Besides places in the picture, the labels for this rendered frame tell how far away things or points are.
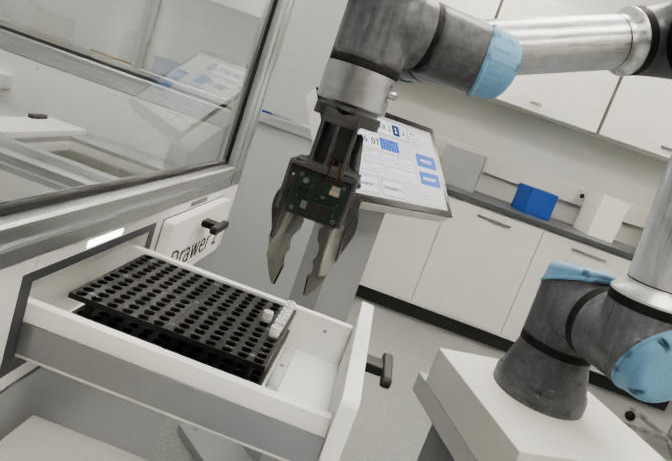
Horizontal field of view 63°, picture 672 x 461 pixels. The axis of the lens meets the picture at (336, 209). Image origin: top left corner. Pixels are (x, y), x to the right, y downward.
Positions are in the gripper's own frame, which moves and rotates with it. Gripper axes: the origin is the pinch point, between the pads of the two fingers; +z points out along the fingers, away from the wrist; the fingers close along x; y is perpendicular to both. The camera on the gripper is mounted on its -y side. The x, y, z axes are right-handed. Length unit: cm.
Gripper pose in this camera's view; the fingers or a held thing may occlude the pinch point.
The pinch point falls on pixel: (294, 276)
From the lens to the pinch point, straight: 64.7
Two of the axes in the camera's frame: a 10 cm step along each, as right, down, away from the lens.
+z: -3.3, 9.3, 1.8
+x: 9.4, 3.4, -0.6
